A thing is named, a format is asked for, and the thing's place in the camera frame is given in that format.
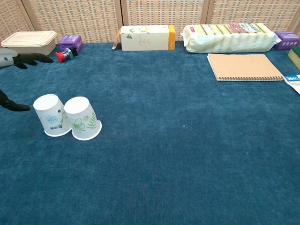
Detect paper cup with green flowers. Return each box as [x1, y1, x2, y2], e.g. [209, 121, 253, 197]
[63, 96, 103, 141]

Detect beige lidded food container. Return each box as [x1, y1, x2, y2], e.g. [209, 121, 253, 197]
[0, 30, 58, 57]

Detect left silver and black robot hand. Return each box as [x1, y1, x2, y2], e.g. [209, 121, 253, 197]
[0, 48, 55, 112]

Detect green and yellow scouring sponge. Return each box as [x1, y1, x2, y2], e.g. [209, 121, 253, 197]
[287, 45, 300, 71]

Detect cream and orange carton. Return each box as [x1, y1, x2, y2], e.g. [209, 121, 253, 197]
[112, 24, 177, 52]

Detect blue table cloth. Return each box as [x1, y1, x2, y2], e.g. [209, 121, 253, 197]
[0, 41, 300, 225]

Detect paper cup with blue print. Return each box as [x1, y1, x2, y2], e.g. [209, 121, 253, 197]
[33, 94, 72, 137]

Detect woven bamboo folding screen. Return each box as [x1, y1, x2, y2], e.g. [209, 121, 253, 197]
[0, 0, 300, 44]

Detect small purple box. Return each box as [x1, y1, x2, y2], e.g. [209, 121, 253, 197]
[58, 34, 83, 53]
[274, 31, 300, 51]

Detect brown spiral notebook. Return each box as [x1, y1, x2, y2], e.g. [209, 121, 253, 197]
[207, 53, 285, 82]

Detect blue correction tape pack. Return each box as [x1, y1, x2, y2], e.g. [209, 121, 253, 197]
[283, 74, 300, 96]

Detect red emergency stop button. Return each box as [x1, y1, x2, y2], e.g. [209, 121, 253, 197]
[55, 47, 79, 64]

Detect pack of yellow sponges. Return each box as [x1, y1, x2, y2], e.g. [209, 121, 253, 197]
[180, 22, 282, 54]

